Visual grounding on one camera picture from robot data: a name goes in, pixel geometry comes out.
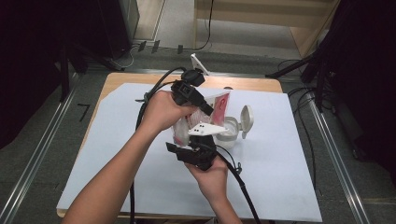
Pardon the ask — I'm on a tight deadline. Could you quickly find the person's right hand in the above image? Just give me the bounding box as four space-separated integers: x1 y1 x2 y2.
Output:
185 155 231 203

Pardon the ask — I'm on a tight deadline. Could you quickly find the light wooden furniture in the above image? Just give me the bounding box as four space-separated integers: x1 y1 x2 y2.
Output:
191 0 342 59

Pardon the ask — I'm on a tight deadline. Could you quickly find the wooden table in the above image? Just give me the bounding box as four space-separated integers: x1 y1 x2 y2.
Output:
56 72 323 222

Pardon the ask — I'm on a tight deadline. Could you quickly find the black floor cable bundle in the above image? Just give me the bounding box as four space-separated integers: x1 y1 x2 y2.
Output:
286 87 318 190

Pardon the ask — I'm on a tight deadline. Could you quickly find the black metal stand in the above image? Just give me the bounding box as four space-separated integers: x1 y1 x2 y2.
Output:
264 31 334 113
59 40 125 102

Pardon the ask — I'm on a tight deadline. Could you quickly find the left hand-held gripper black cable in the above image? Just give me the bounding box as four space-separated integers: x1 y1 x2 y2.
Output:
129 66 188 224

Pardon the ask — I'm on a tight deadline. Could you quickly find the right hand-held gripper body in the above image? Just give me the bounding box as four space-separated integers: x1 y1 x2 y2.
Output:
176 121 230 172

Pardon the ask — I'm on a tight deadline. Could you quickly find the grey floor cable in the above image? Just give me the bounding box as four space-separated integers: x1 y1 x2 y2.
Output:
108 46 139 71

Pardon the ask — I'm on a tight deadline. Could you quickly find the white jar with hinged lid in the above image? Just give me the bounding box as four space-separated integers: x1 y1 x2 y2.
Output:
214 105 255 149

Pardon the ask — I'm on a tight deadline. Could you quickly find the person's left hand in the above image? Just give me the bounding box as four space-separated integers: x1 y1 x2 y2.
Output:
136 90 199 137

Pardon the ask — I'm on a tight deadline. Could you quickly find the metal floor rail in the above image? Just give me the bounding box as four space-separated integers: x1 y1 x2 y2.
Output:
306 91 372 224
0 73 78 224

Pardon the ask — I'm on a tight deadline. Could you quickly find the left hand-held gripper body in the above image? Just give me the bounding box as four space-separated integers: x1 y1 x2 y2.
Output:
170 53 210 106

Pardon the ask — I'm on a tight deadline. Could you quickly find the black hanging cable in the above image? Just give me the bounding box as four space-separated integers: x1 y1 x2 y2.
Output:
194 0 216 51

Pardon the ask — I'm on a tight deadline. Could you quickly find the red and white spouted pouch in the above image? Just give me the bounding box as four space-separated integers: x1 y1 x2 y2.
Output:
172 91 232 147

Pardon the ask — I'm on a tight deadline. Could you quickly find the black cabinet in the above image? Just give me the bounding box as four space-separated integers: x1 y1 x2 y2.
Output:
96 0 140 60

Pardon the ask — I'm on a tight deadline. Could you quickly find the dark curtain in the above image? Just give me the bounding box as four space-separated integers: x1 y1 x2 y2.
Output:
323 0 396 185
0 0 104 150

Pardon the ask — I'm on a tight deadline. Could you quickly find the hand-held gripper black cable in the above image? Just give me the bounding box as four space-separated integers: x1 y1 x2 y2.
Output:
214 145 262 224
129 66 188 224

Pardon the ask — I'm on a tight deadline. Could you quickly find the right hand-held gripper black cable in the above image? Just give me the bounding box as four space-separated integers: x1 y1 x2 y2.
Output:
214 145 262 224

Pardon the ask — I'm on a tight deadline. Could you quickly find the white sheet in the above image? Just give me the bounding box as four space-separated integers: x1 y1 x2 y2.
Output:
56 82 323 222

